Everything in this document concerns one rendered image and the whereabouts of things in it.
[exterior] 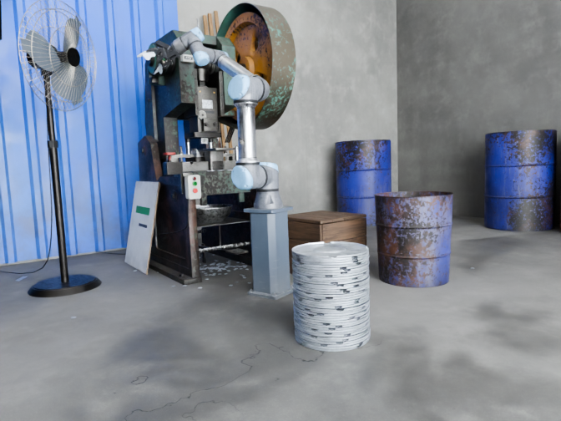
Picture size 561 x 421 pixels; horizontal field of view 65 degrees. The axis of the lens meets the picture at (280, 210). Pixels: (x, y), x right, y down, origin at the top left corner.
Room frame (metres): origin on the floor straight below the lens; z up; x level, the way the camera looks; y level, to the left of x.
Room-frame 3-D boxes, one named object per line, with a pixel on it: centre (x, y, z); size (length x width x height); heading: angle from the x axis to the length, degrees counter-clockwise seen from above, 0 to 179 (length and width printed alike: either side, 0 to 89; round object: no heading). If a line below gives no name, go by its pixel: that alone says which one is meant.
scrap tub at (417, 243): (2.44, -0.74, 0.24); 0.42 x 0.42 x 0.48
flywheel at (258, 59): (3.18, 0.13, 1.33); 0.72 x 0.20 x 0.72; 35
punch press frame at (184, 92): (3.04, 0.57, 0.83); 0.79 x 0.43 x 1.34; 35
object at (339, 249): (1.66, -0.18, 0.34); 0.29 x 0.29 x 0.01
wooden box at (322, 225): (2.70, -0.25, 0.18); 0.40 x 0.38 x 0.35; 37
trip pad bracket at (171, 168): (2.56, 0.61, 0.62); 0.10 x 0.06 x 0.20; 125
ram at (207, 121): (2.89, 0.46, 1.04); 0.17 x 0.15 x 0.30; 35
